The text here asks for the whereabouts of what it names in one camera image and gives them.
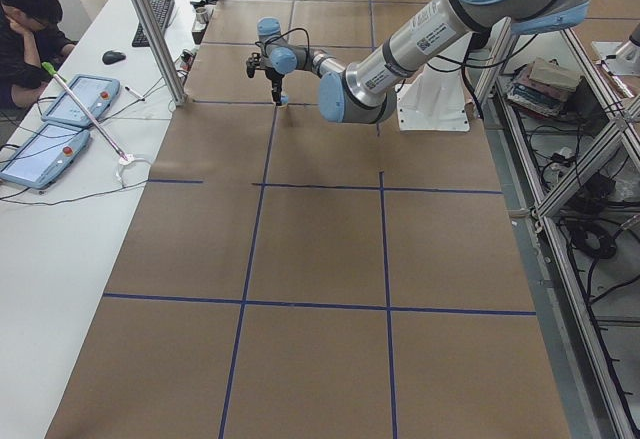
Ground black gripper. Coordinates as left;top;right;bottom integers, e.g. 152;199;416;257
265;68;284;105

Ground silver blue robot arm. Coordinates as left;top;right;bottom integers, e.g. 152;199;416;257
246;0;589;124

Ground metal cup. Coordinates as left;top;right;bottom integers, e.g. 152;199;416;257
195;7;209;24

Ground black keyboard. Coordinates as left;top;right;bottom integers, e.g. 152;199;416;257
131;0;176;49

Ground black marker pen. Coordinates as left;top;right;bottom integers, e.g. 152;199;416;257
124;86;146;102

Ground black computer mouse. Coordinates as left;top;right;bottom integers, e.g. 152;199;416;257
102;50;126;65

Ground upper blue teach pendant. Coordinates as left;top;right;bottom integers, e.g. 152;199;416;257
42;74;121;128

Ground blue teach pendant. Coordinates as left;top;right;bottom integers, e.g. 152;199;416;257
42;74;121;128
1;122;90;190

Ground lower blue teach pendant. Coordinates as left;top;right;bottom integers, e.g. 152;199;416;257
1;122;90;190

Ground person in black jacket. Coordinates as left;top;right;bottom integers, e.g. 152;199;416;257
1;0;76;110

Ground stack of books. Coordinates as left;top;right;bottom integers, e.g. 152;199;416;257
506;58;582;117

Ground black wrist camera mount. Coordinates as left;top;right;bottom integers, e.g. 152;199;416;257
246;52;267;79

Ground white camera mast pedestal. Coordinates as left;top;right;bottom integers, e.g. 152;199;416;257
397;34;471;132

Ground aluminium frame post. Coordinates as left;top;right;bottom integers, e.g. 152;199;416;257
131;0;186;107

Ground green handled metal rod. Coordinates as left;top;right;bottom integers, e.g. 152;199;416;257
42;62;132;165

